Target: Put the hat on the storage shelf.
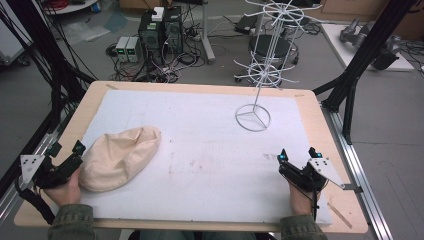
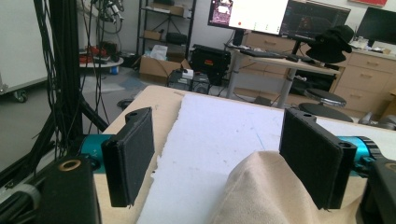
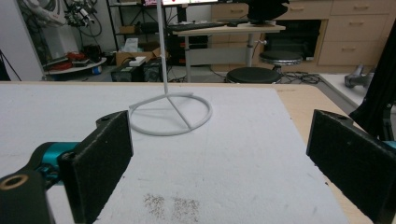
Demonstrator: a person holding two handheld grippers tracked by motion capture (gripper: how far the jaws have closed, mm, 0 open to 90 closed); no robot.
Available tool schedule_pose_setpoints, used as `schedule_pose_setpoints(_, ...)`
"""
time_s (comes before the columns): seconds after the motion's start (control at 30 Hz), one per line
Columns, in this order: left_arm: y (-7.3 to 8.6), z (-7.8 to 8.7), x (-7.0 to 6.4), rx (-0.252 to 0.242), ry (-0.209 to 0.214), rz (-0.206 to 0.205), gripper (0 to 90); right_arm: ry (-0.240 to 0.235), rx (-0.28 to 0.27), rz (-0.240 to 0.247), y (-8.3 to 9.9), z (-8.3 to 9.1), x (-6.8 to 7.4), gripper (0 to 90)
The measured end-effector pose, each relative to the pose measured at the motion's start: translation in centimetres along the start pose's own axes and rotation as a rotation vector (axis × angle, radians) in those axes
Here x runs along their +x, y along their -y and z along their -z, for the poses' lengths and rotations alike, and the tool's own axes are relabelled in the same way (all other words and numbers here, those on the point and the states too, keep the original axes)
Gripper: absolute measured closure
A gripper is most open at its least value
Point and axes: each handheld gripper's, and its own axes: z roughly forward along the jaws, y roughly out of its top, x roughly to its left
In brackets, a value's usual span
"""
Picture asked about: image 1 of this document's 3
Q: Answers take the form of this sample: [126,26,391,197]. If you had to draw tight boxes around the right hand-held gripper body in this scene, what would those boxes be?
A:
[278,157,346,193]

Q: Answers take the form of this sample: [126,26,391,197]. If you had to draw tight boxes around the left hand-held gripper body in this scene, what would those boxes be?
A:
[19,154,84,189]

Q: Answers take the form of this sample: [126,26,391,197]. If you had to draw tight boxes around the beige cloth hat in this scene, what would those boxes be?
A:
[78,126,162,193]

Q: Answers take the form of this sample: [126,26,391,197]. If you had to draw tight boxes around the person's left hand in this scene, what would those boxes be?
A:
[44,167,83,208]

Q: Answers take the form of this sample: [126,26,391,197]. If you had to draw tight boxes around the person's right hand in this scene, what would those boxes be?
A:
[288,181,322,217]

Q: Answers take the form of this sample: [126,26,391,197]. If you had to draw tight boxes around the thin wooden stick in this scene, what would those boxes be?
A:
[327,202,354,230]

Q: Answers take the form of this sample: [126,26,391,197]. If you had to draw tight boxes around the white foam mat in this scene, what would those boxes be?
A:
[80,88,335,225]

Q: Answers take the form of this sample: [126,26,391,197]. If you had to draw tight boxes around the grey power supply unit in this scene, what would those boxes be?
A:
[126,36,143,63]
[115,36,130,63]

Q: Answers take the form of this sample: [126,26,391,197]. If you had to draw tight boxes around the white platform board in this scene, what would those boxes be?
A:
[320,22,415,73]

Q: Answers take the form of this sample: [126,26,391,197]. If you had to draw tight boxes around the black round stool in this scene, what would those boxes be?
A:
[248,33,292,70]

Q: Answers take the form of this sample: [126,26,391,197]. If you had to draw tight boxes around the clear plastic sheet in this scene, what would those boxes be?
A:
[62,19,112,45]

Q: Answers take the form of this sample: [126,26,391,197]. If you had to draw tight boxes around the white cabinet on wheels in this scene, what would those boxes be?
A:
[0,0,32,67]

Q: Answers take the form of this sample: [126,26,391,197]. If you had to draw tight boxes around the black computer tower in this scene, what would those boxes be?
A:
[137,11,165,66]
[162,5,184,57]

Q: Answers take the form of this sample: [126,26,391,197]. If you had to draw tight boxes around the white round table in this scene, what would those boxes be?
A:
[42,0,101,16]

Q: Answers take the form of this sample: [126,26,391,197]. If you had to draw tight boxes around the grey metal stand leg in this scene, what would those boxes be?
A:
[198,0,217,65]

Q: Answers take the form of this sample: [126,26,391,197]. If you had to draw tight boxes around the white box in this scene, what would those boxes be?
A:
[151,6,166,23]

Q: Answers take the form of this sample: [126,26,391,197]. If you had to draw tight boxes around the aluminium table rail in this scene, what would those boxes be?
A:
[320,105,395,240]
[0,111,73,228]

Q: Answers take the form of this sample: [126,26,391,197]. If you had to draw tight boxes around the black metal frame stand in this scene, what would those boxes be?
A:
[312,0,419,146]
[0,0,98,198]

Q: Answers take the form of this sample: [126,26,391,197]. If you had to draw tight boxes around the white wire display rack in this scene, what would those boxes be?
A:
[233,0,330,133]

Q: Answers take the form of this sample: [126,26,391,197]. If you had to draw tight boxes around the tangle of floor cables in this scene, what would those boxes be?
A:
[105,39,208,84]

